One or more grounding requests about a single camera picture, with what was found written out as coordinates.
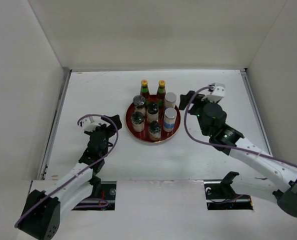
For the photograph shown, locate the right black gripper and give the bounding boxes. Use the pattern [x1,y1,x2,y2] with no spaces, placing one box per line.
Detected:
[179,90,220,136]

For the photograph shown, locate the black cap glass shaker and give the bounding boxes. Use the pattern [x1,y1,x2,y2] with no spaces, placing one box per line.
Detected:
[131,111,145,133]

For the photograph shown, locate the silver lid jar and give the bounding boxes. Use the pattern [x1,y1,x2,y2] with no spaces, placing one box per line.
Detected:
[164,92,177,110]
[163,107,177,132]

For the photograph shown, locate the green label sauce bottle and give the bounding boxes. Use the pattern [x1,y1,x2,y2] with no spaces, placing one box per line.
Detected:
[156,80,166,108]
[140,79,150,106]

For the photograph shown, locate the black cap spice jar front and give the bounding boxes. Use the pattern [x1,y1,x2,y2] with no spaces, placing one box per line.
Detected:
[146,102,159,124]

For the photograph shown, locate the black cap spice jar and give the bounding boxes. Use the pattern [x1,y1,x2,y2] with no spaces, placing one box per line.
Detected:
[146,102,159,124]
[148,120,162,142]

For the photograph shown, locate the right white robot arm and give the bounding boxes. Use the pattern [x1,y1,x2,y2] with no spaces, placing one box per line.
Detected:
[179,86,297,218]

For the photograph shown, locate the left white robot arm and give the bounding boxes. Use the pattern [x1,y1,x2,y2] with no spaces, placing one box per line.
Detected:
[14,114,122,240]

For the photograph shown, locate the red round tray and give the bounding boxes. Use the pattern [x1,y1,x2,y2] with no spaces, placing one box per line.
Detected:
[125,101,181,143]

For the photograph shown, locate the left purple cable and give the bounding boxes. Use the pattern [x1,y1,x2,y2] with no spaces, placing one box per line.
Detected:
[14,113,119,229]

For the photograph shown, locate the purple cable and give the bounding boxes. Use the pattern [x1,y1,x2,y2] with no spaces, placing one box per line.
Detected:
[183,85,297,175]
[14,113,119,229]

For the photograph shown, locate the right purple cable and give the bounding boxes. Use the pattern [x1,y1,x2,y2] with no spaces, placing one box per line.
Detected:
[183,85,297,175]

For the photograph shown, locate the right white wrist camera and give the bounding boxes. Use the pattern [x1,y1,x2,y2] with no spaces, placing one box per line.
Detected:
[205,83,226,103]

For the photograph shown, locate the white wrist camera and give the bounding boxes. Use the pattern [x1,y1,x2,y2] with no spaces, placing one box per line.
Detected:
[205,83,226,103]
[78,116,101,132]

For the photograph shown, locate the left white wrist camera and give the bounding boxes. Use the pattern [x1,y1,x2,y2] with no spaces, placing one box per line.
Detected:
[78,116,101,132]

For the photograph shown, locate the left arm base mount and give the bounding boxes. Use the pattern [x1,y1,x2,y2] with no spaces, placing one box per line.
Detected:
[73,176,117,211]

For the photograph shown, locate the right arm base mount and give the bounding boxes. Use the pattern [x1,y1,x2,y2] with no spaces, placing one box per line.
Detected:
[203,171,253,211]

